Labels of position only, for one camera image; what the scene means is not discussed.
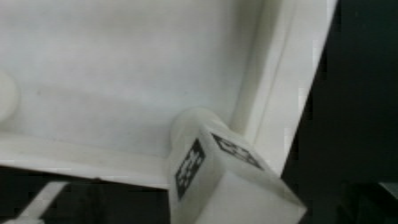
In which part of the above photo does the white square table top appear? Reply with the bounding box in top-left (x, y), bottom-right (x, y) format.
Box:
top-left (0, 0), bottom-right (337, 188)

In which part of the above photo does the white table leg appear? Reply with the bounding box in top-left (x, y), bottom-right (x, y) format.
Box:
top-left (167, 108), bottom-right (307, 224)

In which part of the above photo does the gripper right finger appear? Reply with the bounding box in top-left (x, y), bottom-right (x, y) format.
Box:
top-left (355, 182), bottom-right (398, 224)

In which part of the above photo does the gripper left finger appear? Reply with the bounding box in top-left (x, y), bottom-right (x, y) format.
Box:
top-left (1, 181), bottom-right (67, 224)

